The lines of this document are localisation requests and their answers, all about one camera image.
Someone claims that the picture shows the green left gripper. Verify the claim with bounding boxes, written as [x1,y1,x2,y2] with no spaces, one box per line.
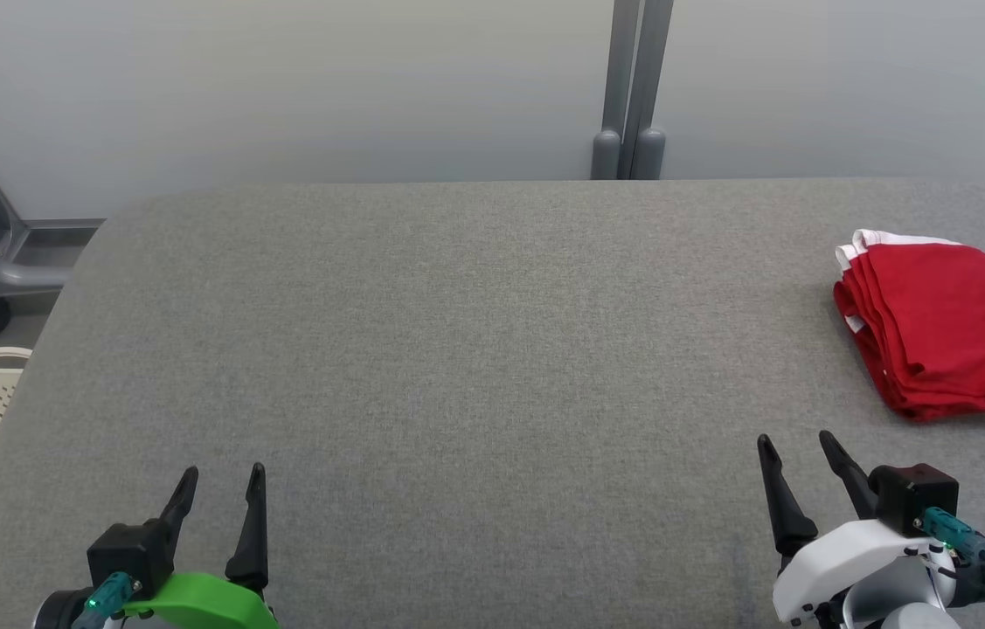
[119,463,281,629]

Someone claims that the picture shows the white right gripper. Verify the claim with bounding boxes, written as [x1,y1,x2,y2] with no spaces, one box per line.
[756,430,956,626]

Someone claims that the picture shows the red Bulls 23 shorts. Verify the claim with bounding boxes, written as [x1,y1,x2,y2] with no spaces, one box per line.
[833,229,985,422]

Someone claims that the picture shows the teal left camera connector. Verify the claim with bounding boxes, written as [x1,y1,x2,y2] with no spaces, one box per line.
[73,572,143,629]

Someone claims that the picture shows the teal camera connector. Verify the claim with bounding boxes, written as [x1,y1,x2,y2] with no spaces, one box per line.
[73,572,143,629]
[916,507,982,560]

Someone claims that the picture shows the teal right camera connector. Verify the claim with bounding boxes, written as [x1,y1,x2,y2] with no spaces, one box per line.
[916,507,982,560]

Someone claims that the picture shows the grey slanted metal frame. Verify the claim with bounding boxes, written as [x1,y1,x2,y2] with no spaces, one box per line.
[0,96,106,302]

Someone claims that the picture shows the grey double metal post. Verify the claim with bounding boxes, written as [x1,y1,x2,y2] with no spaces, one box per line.
[590,0,675,181]

